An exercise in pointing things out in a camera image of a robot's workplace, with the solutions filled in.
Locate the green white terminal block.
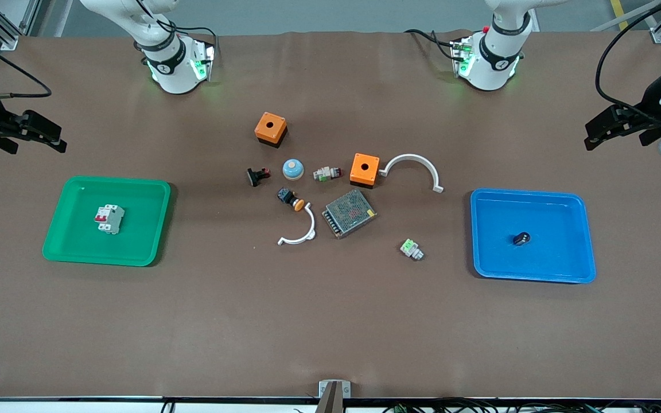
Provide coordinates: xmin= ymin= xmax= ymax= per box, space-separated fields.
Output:
xmin=400 ymin=239 xmax=425 ymax=262

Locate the green plastic tray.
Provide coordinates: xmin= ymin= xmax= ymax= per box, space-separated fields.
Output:
xmin=42 ymin=176 xmax=172 ymax=267

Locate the metal mesh power supply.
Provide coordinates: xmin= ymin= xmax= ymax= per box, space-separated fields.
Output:
xmin=321 ymin=189 xmax=378 ymax=239

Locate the large white curved bracket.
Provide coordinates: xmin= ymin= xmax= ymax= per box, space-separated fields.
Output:
xmin=379 ymin=154 xmax=445 ymax=193

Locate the orange black button box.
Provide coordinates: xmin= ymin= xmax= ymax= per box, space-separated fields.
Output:
xmin=254 ymin=111 xmax=289 ymax=149
xmin=349 ymin=153 xmax=380 ymax=189

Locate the grey metal table bracket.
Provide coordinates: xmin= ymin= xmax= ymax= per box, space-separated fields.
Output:
xmin=318 ymin=380 xmax=352 ymax=413

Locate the black base cable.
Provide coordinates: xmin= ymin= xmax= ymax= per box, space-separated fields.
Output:
xmin=155 ymin=20 xmax=220 ymax=57
xmin=404 ymin=29 xmax=458 ymax=61

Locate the blue plastic tray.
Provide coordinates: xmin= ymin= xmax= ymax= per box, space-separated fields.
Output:
xmin=470 ymin=188 xmax=597 ymax=285

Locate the black orange-capped push button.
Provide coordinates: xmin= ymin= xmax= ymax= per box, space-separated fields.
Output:
xmin=277 ymin=188 xmax=306 ymax=212

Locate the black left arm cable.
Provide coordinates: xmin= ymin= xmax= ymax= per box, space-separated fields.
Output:
xmin=595 ymin=0 xmax=661 ymax=124

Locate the black left base cable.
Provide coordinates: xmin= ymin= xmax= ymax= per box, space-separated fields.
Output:
xmin=404 ymin=29 xmax=458 ymax=61

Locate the black right base cable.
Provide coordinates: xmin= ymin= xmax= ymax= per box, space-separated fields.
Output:
xmin=155 ymin=20 xmax=220 ymax=57

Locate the brown table cover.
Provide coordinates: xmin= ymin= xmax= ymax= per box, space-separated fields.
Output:
xmin=0 ymin=30 xmax=661 ymax=400

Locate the white red circuit breaker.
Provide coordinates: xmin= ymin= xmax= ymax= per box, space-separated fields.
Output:
xmin=94 ymin=204 xmax=126 ymax=235

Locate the small white curved bracket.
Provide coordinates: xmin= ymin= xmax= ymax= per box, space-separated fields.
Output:
xmin=277 ymin=205 xmax=316 ymax=246

